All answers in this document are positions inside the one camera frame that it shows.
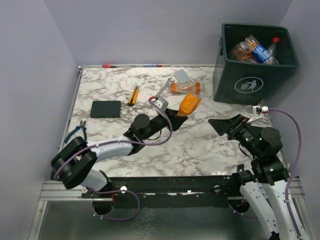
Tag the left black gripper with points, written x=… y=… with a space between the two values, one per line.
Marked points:
x=175 y=120

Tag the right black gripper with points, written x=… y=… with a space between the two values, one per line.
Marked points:
x=225 y=125

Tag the orange juice bottle patterned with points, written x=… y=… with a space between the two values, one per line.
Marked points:
x=188 y=104

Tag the large orange drink bottle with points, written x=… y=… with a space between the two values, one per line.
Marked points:
x=242 y=51

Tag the Pepsi bottle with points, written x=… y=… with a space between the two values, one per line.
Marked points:
x=263 y=55

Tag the red label water bottle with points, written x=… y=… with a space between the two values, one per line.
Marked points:
x=273 y=48

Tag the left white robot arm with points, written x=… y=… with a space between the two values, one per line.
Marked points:
x=73 y=165

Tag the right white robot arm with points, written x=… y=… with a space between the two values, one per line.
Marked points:
x=266 y=187

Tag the dark green plastic bin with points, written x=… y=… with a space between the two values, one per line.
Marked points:
x=248 y=83

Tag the crushed orange label bottle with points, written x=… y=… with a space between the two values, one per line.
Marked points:
x=187 y=87

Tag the silver wrench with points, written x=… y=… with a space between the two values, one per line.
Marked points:
x=168 y=83

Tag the white power bank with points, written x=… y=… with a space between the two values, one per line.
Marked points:
x=182 y=76

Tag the yellow utility knife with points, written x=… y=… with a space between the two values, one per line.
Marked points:
x=133 y=98

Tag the black foam pad left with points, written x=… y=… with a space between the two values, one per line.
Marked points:
x=105 y=109

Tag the red marker pen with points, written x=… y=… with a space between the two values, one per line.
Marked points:
x=108 y=66

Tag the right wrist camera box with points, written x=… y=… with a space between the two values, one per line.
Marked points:
x=258 y=113

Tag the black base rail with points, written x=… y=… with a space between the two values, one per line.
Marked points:
x=183 y=191

